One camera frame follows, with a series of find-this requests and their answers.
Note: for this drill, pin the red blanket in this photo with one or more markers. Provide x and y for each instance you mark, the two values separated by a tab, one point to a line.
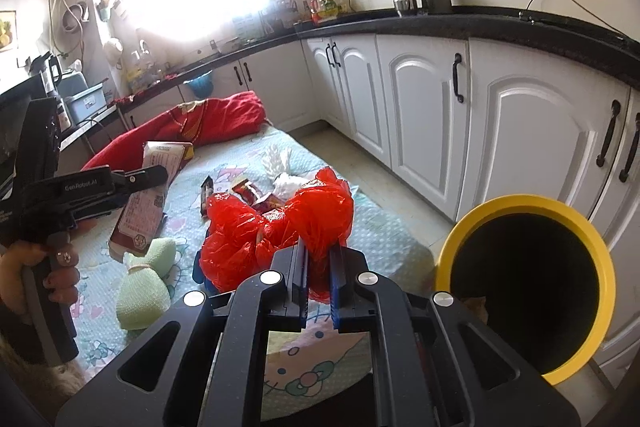
225	117

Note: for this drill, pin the cluster of condiment bottles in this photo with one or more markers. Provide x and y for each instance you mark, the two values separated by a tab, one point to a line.
327	7

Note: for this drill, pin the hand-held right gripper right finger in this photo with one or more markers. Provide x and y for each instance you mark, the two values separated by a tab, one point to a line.
336	297

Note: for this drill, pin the white crumpled tissue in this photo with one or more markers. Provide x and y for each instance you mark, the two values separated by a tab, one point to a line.
290	184

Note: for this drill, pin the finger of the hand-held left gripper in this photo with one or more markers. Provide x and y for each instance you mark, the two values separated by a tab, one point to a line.
142	177

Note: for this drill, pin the white plastic bag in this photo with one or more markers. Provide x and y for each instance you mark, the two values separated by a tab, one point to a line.
277	162

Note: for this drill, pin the yellow trash bin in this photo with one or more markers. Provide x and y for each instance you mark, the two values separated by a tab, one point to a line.
525	282

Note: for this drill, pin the black kitchen countertop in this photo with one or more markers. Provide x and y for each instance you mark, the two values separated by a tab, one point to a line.
500	24

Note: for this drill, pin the blue plastic basket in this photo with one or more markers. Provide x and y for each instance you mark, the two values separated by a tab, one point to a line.
200	87

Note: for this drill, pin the cartoon cat printed bed sheet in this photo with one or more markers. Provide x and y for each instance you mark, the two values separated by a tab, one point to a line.
310	157

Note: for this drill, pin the framed fruit picture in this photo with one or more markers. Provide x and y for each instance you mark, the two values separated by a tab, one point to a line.
6	32

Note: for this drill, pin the black microwave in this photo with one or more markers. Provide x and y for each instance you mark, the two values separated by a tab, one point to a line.
12	117

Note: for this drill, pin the person's left forearm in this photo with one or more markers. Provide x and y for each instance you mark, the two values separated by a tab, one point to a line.
15	337

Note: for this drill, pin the grey storage box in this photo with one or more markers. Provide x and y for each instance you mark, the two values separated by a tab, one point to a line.
86	104

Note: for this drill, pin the green cloth pouch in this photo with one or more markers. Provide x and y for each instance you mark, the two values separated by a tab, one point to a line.
142	302

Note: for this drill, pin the steel kettle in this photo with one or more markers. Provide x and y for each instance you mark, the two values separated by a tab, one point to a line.
404	2

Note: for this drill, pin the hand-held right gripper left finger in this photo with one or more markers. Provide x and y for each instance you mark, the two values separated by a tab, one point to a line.
302	292

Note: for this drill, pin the red torn snack wrapper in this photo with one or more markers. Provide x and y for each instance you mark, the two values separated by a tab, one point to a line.
247	192

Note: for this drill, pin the person's left hand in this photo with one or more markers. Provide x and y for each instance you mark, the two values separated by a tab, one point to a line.
62	279

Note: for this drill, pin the red plastic bag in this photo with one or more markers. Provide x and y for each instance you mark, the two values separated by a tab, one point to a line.
240	232

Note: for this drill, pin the dark brown snack wrapper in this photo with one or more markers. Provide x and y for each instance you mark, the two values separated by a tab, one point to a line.
206	197

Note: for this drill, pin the pink and brown paper package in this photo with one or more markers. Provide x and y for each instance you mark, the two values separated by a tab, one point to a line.
145	217

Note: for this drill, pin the white kitchen cabinets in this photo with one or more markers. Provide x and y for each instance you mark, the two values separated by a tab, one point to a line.
425	107

